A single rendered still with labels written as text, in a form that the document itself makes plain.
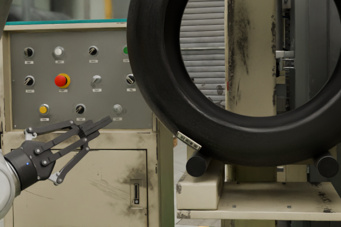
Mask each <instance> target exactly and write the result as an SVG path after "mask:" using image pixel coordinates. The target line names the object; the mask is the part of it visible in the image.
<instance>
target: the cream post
mask: <svg viewBox="0 0 341 227"><path fill-rule="evenodd" d="M227 26H228V105H229V111H231V112H234V113H236V114H240V115H245V116H252V117H268V116H275V115H277V100H276V0H227ZM229 181H277V166H275V167H248V166H240V165H229ZM230 227H278V220H244V219H230Z"/></svg>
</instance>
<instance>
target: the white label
mask: <svg viewBox="0 0 341 227"><path fill-rule="evenodd" d="M176 136H177V137H178V138H180V139H182V140H183V141H185V142H186V143H188V144H189V145H191V146H192V147H194V148H195V149H197V150H200V148H201V146H200V145H199V144H197V143H196V142H194V141H193V140H191V139H190V138H188V137H187V136H185V135H184V134H182V133H181V132H179V131H178V132H177V135H176Z"/></svg>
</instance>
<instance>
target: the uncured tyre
mask: <svg viewBox="0 0 341 227"><path fill-rule="evenodd" d="M188 1H189V0H130V3H129V8H128V14H127V23H126V42H127V51H128V57H129V63H130V67H131V70H132V74H133V77H134V79H135V82H136V84H137V87H138V89H139V91H140V93H141V95H142V97H143V99H144V100H145V102H146V104H147V105H148V107H149V108H150V110H151V111H152V113H153V114H154V115H155V116H156V117H157V119H158V120H159V121H160V122H161V123H162V124H163V125H164V126H165V127H166V128H167V129H168V130H169V131H170V133H172V134H173V135H174V136H176V135H177V132H178V131H179V132H181V133H182V134H184V135H185V136H187V137H188V138H190V139H191V140H193V141H194V142H196V143H197V144H199V145H200V146H201V148H200V150H197V149H195V148H194V147H192V146H191V145H189V144H188V143H186V142H185V141H183V140H182V139H180V138H178V137H177V136H176V137H177V138H178V139H179V140H181V141H182V142H183V143H185V144H186V145H188V146H189V147H191V148H193V149H194V150H196V151H198V152H200V153H202V154H204V155H206V156H208V157H211V158H213V159H216V160H219V161H222V162H226V163H230V164H235V165H240V166H248V167H275V166H283V165H289V164H294V163H298V162H301V161H304V160H307V159H310V158H313V157H315V156H317V155H320V154H322V153H324V152H325V151H326V150H328V149H330V148H331V147H333V146H335V145H336V144H338V143H339V142H341V47H340V53H339V57H338V60H337V63H336V66H335V68H334V70H333V72H332V74H331V76H330V78H329V79H328V81H327V82H326V84H325V85H324V86H323V87H322V89H321V90H320V91H319V92H318V93H317V94H316V95H315V96H314V97H312V98H311V99H310V100H309V101H307V102H306V103H304V104H303V105H301V106H299V107H297V108H295V109H293V110H291V111H288V112H285V113H282V114H279V115H275V116H268V117H252V116H245V115H240V114H237V113H234V112H231V111H228V110H226V109H224V108H222V107H220V106H218V105H217V104H215V103H214V102H212V101H211V100H209V99H208V98H207V97H206V96H205V95H204V94H203V93H202V92H201V91H200V90H199V88H198V87H197V86H196V85H195V83H194V82H193V80H192V79H191V77H190V75H189V74H188V72H187V69H186V67H185V64H184V61H183V58H182V54H181V48H180V27H181V21H182V17H183V14H184V11H185V8H186V6H187V3H188ZM333 1H334V3H335V5H336V8H337V11H338V14H339V18H340V24H341V0H333Z"/></svg>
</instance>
